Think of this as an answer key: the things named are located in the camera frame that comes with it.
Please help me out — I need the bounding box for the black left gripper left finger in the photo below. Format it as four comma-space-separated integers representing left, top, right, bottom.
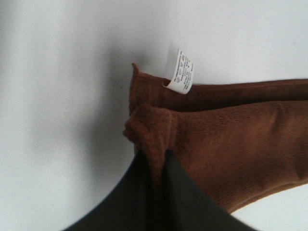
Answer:
57, 148, 159, 231

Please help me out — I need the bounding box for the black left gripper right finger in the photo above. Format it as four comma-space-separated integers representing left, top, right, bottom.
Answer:
162, 150, 255, 231

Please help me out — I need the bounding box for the brown towel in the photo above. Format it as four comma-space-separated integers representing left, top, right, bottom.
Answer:
124, 65, 308, 212

